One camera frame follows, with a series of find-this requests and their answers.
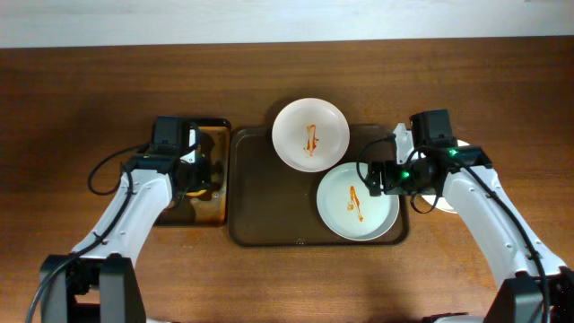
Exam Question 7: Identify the green and yellow sponge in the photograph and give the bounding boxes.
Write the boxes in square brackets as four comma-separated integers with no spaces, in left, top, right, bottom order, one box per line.
[186,189,207,197]

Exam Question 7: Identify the large brown serving tray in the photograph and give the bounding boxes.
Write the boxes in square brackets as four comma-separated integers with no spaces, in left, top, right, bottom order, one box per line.
[227,125,409,247]

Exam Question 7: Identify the white plate top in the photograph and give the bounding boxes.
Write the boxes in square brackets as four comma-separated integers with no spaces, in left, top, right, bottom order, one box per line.
[272,98,350,172]

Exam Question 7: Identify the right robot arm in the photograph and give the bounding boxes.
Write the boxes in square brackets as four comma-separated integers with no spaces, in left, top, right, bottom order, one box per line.
[357,109,573,323]

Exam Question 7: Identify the small black sponge tray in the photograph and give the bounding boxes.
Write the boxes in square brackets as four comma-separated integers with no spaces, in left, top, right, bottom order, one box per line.
[155,118,230,227]

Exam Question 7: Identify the white plate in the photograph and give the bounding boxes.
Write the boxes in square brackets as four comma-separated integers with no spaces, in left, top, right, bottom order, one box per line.
[316,162,400,241]
[272,98,350,172]
[396,134,456,214]

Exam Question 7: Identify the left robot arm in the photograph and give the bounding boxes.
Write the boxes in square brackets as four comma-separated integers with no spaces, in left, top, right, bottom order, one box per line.
[26,116,212,322]

